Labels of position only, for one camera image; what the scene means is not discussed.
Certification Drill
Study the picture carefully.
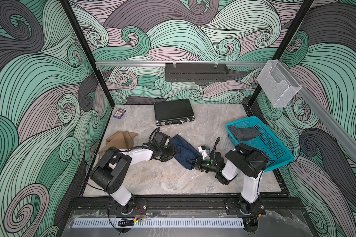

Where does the teal plastic basket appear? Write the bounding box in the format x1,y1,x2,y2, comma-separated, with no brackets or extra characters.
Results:
226,116,295,172

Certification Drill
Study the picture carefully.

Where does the black hard case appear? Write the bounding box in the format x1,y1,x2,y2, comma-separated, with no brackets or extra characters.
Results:
153,99,195,126

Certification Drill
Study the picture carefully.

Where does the clear mesh wall holder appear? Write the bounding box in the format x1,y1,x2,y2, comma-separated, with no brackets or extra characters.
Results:
257,60,302,108

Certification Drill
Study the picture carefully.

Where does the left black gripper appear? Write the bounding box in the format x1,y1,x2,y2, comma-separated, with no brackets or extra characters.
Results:
158,144,180,162

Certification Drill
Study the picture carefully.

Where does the black left corner post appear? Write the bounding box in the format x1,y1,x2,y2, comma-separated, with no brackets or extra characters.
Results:
60,0,115,109

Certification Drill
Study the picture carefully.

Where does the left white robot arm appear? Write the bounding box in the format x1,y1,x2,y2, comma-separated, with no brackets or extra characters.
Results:
90,129,180,214

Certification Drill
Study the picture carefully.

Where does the grey polka dot skirt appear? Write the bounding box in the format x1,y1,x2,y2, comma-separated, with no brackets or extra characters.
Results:
227,126,260,141

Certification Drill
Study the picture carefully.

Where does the dark blue denim skirt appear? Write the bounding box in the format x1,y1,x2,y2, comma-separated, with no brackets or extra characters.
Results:
169,134,202,170

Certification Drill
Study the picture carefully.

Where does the black corner post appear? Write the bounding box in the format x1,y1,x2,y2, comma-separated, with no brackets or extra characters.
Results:
246,0,314,109
60,0,115,109

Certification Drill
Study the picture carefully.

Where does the grey perforated wall shelf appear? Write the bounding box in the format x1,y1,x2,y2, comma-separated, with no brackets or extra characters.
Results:
165,64,229,84

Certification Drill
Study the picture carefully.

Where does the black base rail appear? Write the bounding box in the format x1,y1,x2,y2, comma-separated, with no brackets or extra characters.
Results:
67,193,304,215

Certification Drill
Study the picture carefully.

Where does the black right corner post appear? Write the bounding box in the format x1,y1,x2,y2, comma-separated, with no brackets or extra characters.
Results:
246,0,314,109

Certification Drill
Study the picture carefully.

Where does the white slotted cable duct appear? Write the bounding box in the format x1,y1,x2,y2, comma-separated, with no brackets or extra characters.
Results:
71,217,244,229

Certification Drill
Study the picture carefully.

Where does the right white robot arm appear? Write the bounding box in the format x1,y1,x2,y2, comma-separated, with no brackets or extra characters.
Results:
193,143,270,217

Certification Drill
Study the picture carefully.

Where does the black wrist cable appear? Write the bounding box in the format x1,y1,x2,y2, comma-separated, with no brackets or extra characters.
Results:
212,137,222,162

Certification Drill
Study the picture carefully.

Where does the aluminium back rail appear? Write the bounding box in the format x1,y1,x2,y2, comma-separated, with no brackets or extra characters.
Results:
95,60,267,68

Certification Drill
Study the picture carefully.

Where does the purple card box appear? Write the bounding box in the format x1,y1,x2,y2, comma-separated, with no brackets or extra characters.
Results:
113,108,126,119

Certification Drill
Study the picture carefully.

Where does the aluminium side rail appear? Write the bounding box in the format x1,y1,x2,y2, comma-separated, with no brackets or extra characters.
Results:
283,64,356,163

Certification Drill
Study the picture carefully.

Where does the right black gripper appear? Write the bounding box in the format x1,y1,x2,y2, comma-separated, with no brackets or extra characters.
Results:
186,158,219,175

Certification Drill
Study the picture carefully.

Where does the tan brown skirt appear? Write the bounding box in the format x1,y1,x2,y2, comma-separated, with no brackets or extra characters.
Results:
98,131,138,160

